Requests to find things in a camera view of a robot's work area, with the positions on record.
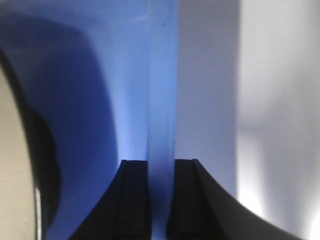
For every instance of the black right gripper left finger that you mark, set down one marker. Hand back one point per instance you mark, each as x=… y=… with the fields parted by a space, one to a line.
x=124 y=211

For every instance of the blue plastic tray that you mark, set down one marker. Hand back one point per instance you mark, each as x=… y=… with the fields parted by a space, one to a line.
x=103 y=76

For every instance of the beige plate with black rim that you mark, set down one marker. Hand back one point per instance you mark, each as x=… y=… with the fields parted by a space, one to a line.
x=30 y=178

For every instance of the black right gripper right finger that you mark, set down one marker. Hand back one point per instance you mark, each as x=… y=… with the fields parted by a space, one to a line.
x=203 y=210

